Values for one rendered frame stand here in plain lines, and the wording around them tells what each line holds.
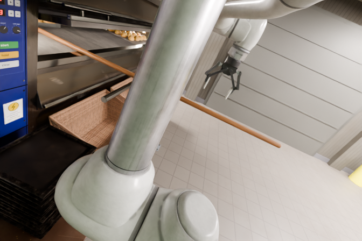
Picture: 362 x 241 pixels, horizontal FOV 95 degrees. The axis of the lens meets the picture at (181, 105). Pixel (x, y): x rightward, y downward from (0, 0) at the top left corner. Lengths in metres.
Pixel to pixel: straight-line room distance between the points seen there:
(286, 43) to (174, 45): 4.08
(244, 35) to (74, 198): 0.82
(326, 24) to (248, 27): 3.76
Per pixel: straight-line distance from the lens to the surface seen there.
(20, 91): 1.01
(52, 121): 1.21
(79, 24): 0.91
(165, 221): 0.41
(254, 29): 0.86
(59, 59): 1.12
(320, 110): 4.99
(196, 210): 0.42
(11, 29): 0.89
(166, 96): 0.29
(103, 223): 0.43
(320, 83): 4.74
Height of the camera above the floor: 1.59
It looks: 25 degrees down
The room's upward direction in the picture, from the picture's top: 25 degrees clockwise
